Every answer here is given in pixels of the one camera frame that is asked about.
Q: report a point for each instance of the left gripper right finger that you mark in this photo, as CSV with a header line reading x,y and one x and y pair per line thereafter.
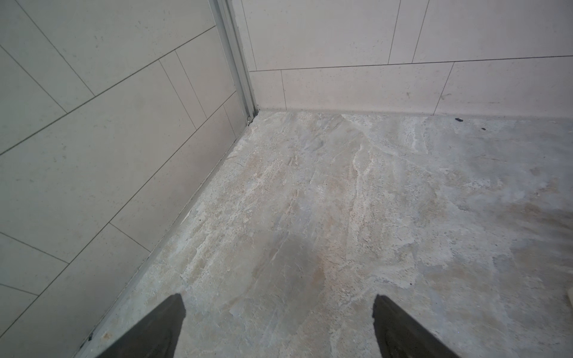
x,y
399,335

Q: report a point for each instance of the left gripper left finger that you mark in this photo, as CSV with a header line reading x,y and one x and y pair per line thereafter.
x,y
155,335

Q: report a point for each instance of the left corner metal profile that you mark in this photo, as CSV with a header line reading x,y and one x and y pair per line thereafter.
x,y
223,14

